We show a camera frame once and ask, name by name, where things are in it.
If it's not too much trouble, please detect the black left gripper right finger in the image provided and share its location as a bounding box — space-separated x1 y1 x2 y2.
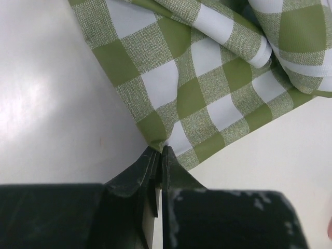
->
161 146 308 248

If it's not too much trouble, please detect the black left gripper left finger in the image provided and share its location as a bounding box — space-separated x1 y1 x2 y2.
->
105 147 161 248

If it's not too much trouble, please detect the green white checkered cloth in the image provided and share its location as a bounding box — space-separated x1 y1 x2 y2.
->
70 1 331 170

